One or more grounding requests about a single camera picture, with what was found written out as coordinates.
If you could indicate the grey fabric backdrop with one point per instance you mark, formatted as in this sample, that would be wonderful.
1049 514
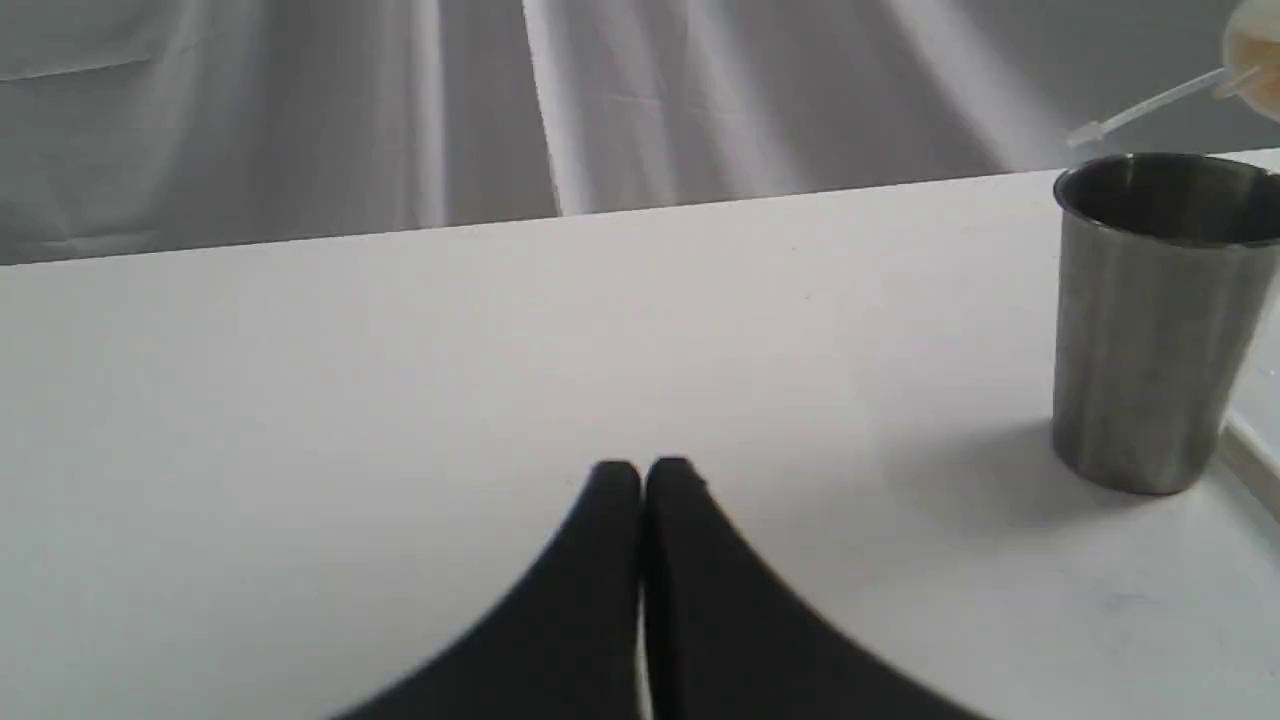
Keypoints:
151 126

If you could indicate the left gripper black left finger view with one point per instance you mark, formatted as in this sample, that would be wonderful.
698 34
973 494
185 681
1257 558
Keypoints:
562 643

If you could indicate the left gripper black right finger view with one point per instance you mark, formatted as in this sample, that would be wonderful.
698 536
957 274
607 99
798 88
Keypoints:
725 638

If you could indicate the stainless steel cup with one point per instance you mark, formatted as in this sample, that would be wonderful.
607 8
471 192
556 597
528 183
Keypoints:
1167 269

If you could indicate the translucent squeeze bottle amber liquid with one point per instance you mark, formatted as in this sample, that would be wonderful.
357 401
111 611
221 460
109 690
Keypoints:
1248 71

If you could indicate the white plastic tray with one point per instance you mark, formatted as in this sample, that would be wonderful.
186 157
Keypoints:
1250 446

